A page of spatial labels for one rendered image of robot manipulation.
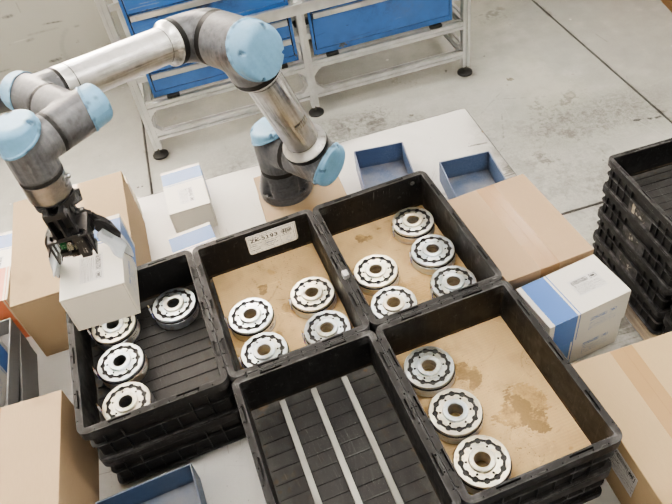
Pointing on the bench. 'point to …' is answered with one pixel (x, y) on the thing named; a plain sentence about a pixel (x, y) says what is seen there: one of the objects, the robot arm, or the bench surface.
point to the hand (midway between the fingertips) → (96, 264)
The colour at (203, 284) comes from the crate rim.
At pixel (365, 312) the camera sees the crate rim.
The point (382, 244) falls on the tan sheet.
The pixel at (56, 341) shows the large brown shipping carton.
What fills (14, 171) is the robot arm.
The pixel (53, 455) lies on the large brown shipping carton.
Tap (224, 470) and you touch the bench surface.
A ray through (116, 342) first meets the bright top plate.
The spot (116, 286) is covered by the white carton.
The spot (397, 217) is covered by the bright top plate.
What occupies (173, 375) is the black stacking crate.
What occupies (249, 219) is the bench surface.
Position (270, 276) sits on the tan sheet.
